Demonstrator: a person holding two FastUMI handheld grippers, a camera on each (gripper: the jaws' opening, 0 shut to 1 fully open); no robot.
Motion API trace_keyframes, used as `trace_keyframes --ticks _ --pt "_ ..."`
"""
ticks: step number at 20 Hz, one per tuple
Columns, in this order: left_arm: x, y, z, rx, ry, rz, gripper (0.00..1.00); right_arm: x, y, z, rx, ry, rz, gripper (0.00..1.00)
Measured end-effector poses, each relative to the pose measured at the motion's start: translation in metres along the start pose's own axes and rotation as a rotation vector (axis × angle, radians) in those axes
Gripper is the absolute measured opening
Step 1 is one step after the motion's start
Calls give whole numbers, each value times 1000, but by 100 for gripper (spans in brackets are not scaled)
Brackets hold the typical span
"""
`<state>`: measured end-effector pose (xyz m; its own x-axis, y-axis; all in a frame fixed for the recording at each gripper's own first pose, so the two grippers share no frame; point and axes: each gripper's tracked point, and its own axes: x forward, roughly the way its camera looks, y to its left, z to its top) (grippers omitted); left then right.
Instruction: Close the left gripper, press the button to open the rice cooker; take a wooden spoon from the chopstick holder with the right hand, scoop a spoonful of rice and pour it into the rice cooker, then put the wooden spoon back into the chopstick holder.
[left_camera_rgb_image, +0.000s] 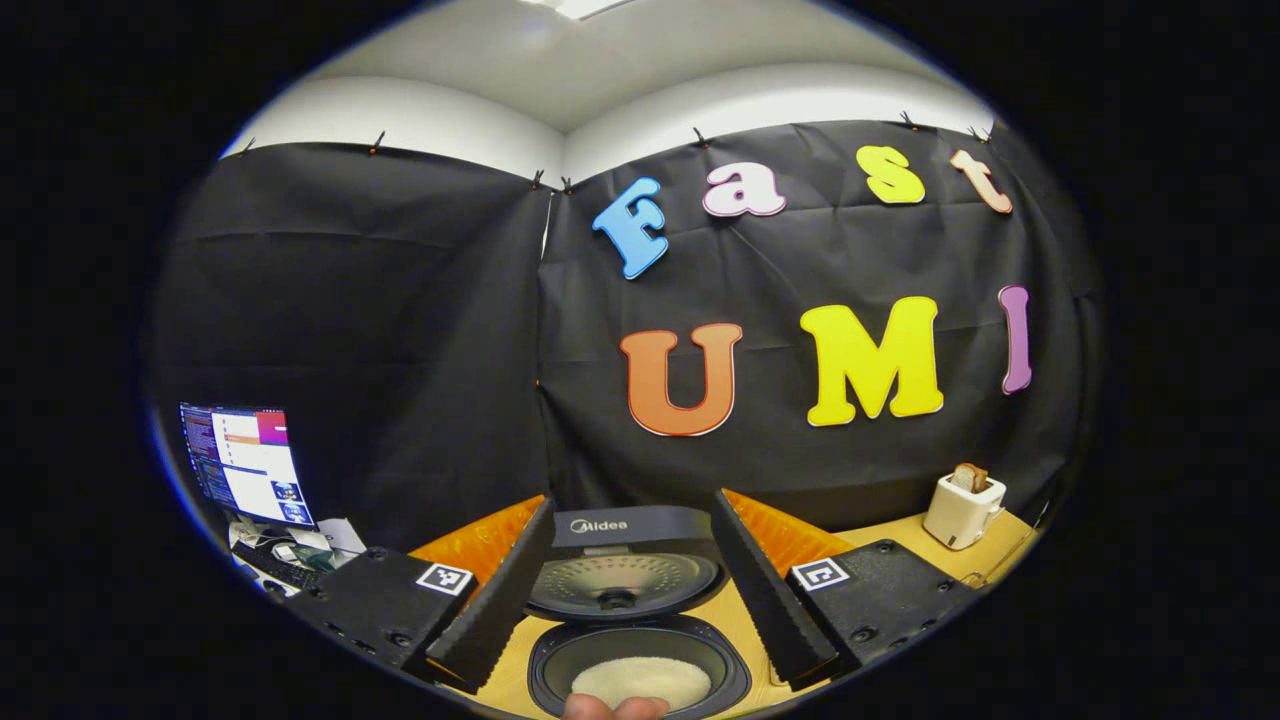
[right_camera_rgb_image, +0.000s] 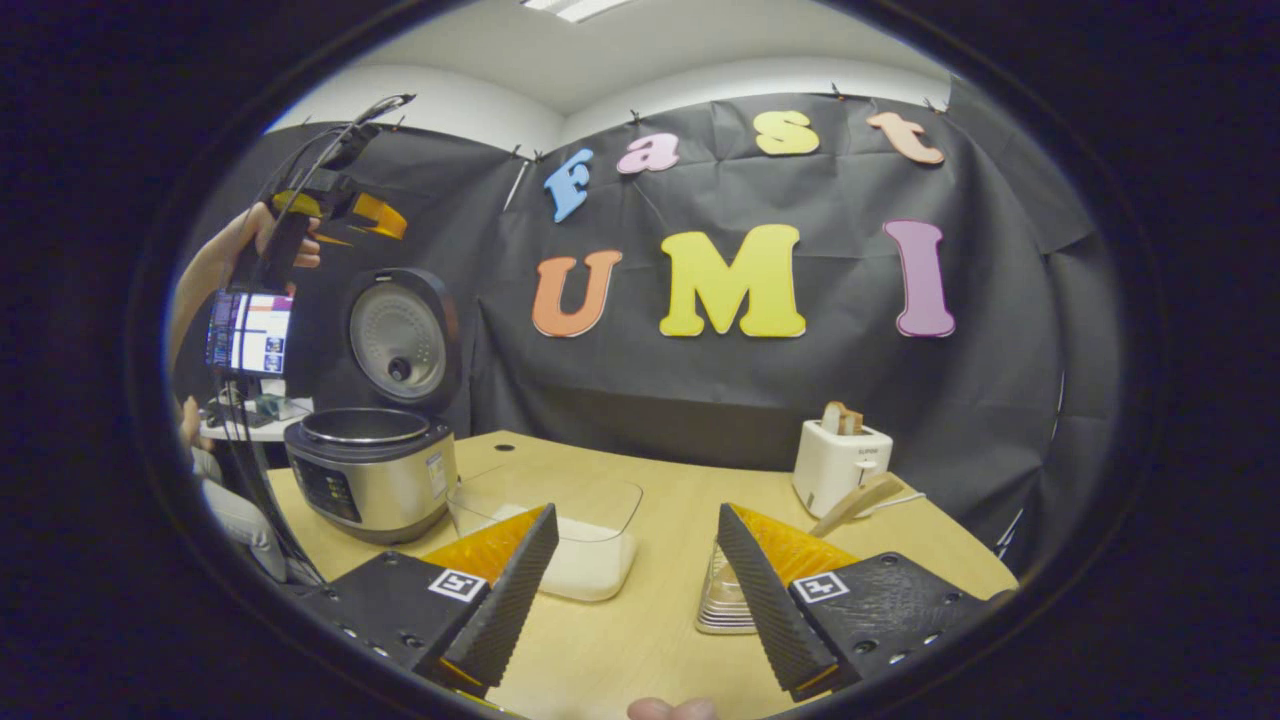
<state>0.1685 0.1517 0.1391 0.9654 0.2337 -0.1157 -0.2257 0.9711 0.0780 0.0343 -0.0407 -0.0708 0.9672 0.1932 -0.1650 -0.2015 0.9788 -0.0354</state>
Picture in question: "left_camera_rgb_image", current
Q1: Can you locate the black keyboard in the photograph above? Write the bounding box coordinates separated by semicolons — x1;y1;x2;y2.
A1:
232;540;321;591

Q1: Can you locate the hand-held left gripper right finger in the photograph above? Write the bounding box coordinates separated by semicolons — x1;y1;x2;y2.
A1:
710;487;986;691

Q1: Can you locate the white toaster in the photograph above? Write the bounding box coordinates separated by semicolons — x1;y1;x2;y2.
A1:
923;473;1008;551

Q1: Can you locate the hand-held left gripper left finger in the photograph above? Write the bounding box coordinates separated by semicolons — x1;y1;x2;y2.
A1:
300;495;557;694

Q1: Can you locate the dark grey rice cooker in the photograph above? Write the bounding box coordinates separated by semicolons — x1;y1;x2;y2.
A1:
527;505;751;719

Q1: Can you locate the white side desk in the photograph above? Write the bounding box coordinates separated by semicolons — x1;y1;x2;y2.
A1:
225;515;369;601

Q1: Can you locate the black backdrop cloth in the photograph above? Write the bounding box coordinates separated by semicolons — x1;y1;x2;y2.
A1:
150;115;1106;551

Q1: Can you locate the computer monitor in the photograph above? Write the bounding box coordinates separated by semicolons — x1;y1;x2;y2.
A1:
180;402;316;528

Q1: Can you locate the white rice pile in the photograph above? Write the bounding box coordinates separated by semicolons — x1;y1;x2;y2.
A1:
570;656;713;711

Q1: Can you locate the wooden spoon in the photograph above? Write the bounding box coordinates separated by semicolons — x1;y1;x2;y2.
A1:
983;530;1039;583

